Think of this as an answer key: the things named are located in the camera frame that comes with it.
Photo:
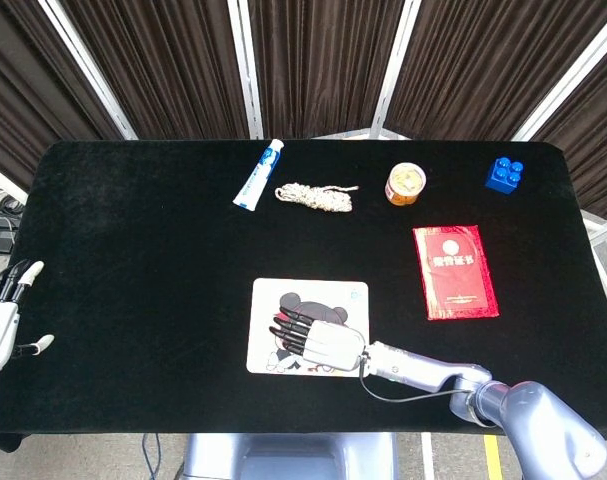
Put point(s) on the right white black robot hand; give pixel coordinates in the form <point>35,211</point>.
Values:
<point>333,345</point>

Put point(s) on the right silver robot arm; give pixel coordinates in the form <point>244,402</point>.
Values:
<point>528,420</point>

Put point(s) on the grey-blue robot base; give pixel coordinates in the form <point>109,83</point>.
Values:
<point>293,457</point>

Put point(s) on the cartoon girl mouse pad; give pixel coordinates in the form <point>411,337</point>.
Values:
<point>263,300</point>

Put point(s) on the red certificate booklet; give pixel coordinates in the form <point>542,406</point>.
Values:
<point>455,275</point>

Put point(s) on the black velvet table cloth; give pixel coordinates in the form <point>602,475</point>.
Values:
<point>158,275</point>

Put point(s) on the clear jar of rubber bands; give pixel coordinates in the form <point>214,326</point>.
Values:
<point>405,182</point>

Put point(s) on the blue white toothpaste tube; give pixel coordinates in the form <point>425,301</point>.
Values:
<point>255,180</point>

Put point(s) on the blue building block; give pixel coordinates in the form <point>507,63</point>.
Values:
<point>503,177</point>

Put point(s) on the brown pleated curtain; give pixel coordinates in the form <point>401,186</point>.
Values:
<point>18,85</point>
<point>590,150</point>
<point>483,65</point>
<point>168,65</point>
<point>318,65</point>

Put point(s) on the white metal frame post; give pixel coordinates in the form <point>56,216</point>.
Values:
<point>568,77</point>
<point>390,75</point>
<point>248,75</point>
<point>90,70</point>

